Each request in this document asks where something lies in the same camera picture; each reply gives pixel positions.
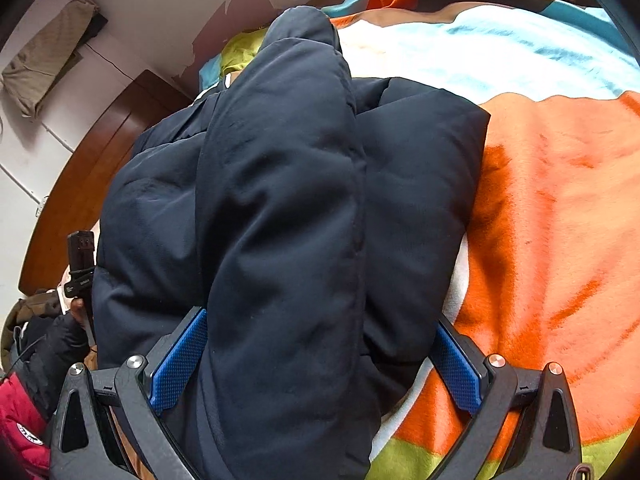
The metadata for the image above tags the person's left hand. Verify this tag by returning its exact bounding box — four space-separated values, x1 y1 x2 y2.
69 297 91 333

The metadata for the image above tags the person's left forearm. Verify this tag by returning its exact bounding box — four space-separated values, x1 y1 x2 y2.
17 312 92 418

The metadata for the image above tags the beige hanging cloth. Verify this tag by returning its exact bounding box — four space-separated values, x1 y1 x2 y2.
1 0 101 118

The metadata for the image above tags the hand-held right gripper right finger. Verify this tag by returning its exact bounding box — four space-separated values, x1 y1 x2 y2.
431 312 583 480

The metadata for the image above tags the dark navy padded jacket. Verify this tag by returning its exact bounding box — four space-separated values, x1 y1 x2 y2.
91 5 492 480

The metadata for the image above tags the colourful patterned blanket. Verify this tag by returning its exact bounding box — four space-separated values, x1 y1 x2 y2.
197 0 640 480

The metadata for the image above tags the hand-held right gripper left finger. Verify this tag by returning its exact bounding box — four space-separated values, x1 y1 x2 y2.
47 306 209 480

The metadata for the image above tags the red padded jacket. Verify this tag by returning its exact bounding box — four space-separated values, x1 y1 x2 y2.
0 372 53 480

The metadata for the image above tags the wooden headboard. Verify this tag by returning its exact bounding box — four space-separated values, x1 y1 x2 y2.
20 70 197 297

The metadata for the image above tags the thin black wall cable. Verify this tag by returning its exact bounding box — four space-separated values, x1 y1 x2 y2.
82 41 137 82

